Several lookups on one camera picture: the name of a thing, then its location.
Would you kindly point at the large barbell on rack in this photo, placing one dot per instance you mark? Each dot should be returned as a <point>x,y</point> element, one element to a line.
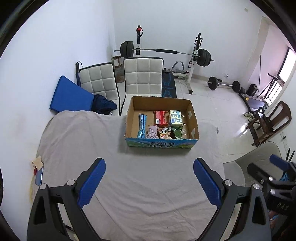
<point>202,58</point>

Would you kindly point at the dark wooden chair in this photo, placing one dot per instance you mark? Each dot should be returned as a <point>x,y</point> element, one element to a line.
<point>263,126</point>

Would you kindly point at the blue white tissue pack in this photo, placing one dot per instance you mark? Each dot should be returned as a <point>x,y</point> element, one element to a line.
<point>175,118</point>

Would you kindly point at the grey table cloth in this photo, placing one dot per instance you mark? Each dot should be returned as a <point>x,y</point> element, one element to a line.
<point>146,193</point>

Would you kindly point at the cardboard box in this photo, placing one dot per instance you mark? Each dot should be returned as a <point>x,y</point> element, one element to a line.
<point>147,105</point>

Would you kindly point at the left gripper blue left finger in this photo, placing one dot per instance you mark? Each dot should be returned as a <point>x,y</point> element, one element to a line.
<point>45,221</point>

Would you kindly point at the brown stool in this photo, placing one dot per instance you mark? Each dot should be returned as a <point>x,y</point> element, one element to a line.
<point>118,68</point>

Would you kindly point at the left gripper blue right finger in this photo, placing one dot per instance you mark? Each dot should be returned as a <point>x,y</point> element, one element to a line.
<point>252,222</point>

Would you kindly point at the panda orange snack packet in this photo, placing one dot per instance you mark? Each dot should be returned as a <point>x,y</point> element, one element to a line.
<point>165,133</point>

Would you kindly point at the white padded chair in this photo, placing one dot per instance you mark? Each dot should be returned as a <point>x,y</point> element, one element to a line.
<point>99,79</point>
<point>143,77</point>

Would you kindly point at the red snack packet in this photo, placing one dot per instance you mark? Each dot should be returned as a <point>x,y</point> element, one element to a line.
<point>161,118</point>

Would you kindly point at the blue foam mat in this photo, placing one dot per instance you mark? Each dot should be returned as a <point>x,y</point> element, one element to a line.
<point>69,96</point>

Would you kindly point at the white padded chair left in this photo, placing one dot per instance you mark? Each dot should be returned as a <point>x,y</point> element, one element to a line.
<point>99,79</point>

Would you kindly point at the white barbell rack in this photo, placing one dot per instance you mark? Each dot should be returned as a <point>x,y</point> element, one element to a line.
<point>187,75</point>

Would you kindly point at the grey plastic chair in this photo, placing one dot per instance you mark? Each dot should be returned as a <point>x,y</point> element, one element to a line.
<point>243,170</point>

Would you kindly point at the dark blue garment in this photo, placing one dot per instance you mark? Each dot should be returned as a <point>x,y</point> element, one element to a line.
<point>102,105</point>

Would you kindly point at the black blue weight bench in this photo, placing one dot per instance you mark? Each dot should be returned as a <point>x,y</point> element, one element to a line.
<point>168,85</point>

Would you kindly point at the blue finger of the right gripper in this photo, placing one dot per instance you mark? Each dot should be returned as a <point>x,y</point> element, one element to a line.
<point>279,162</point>
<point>257,173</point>

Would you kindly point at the small barbell on floor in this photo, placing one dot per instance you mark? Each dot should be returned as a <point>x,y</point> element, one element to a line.
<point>214,83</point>

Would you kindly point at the beige paper scrap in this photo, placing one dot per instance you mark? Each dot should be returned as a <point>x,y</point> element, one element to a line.
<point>37,163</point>

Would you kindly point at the black speaker box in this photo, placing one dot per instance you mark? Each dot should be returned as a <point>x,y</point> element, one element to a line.
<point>252,89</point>

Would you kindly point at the green pickle snack packet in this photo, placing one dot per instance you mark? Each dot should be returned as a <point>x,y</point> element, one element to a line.
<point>179,132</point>

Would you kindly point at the white padded chair right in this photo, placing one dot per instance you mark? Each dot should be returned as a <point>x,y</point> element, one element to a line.
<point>143,77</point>

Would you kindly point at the treadmill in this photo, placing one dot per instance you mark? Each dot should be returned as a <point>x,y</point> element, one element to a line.
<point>253,103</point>

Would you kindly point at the long blue snack packet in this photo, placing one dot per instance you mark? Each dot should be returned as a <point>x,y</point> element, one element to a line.
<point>142,118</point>

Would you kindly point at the lilac sock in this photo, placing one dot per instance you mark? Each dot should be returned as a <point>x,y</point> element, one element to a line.
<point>152,132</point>

